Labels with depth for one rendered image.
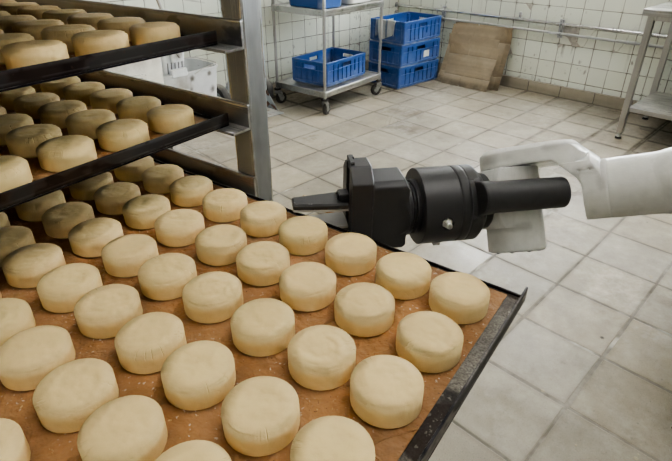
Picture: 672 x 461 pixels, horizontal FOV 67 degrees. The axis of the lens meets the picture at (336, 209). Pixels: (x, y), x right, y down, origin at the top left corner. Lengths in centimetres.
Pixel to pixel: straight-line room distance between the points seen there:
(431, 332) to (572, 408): 150
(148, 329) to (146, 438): 10
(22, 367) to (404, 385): 26
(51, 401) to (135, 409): 6
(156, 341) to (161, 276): 8
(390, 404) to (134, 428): 16
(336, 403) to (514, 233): 32
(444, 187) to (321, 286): 20
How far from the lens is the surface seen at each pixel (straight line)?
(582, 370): 202
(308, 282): 44
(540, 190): 58
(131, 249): 52
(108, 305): 46
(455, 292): 44
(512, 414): 180
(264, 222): 53
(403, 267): 46
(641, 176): 60
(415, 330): 40
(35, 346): 44
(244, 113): 60
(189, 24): 63
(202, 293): 44
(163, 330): 42
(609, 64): 491
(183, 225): 54
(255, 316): 41
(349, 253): 48
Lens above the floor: 133
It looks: 29 degrees down
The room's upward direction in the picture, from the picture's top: straight up
